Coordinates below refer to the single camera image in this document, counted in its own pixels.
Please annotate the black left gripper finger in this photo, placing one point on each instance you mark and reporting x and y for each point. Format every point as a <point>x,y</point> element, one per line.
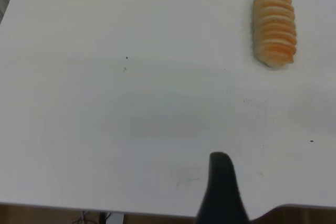
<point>220,195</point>

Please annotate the striped orange bread roll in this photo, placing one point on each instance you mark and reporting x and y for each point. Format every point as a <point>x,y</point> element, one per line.
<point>274,24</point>

